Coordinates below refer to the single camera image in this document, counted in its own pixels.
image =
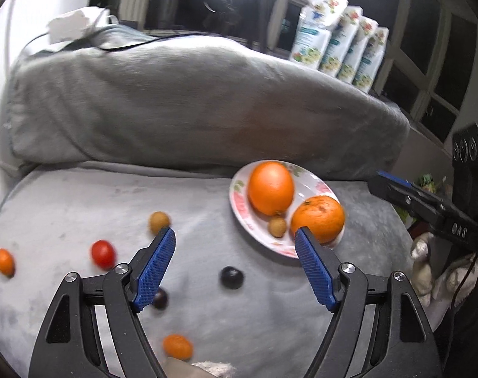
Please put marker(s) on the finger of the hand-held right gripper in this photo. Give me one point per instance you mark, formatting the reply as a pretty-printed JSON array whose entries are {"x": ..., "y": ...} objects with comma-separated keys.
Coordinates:
[
  {"x": 396, "y": 179},
  {"x": 404, "y": 199}
]

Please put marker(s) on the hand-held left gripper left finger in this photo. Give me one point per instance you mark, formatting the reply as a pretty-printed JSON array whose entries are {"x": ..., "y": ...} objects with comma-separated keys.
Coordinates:
[{"x": 154, "y": 271}]

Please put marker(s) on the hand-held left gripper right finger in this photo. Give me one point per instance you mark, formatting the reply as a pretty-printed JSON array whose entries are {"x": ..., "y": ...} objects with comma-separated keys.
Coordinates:
[{"x": 313, "y": 271}]

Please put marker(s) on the dark purple grape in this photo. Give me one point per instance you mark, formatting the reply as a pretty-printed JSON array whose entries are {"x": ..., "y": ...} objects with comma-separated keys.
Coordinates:
[
  {"x": 231, "y": 277},
  {"x": 161, "y": 299}
]

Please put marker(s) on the brown longan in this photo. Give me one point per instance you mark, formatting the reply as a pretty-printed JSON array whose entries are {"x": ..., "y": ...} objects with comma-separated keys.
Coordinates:
[
  {"x": 159, "y": 221},
  {"x": 277, "y": 226}
]

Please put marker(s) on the red cherry tomato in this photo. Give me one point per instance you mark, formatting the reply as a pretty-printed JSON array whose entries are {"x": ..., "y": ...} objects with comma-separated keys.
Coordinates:
[{"x": 103, "y": 252}]

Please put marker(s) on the rough-skinned large orange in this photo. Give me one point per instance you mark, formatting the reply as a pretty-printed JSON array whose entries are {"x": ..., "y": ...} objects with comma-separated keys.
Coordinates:
[{"x": 319, "y": 216}]

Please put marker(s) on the small orange kumquat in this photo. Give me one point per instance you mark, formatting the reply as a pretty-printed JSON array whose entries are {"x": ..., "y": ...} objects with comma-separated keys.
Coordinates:
[
  {"x": 5, "y": 262},
  {"x": 177, "y": 346}
]

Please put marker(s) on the smooth large orange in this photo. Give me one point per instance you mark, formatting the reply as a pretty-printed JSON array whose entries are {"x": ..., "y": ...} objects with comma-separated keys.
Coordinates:
[{"x": 271, "y": 189}]

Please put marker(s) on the floral white plate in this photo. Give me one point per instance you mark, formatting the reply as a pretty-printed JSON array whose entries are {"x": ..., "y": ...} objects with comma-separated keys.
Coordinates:
[{"x": 239, "y": 197}]

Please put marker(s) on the green printed package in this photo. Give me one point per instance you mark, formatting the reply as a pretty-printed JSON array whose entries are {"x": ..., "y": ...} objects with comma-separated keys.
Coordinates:
[{"x": 429, "y": 181}]

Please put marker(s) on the white plush toy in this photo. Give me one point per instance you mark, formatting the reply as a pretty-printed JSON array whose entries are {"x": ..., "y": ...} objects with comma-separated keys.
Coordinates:
[{"x": 419, "y": 260}]

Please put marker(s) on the beige cloth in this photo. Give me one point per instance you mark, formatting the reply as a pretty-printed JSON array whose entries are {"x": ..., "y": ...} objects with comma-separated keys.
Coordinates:
[{"x": 180, "y": 368}]

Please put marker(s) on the white fuzzy cloth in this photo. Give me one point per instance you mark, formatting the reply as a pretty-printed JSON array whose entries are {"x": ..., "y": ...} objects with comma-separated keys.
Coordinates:
[{"x": 217, "y": 369}]

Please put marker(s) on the floral refill pouch with spout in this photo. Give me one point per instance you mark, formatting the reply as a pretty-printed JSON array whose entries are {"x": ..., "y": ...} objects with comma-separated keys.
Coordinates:
[{"x": 313, "y": 31}]

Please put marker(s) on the grey folded blanket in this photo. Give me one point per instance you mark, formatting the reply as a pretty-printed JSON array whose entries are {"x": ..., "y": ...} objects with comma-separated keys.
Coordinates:
[{"x": 183, "y": 98}]

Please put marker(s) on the white power strip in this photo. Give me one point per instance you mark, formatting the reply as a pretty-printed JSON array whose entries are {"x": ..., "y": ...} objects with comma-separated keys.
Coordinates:
[{"x": 67, "y": 23}]

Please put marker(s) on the white window frame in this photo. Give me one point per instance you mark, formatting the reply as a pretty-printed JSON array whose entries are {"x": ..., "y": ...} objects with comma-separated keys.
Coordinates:
[{"x": 419, "y": 47}]

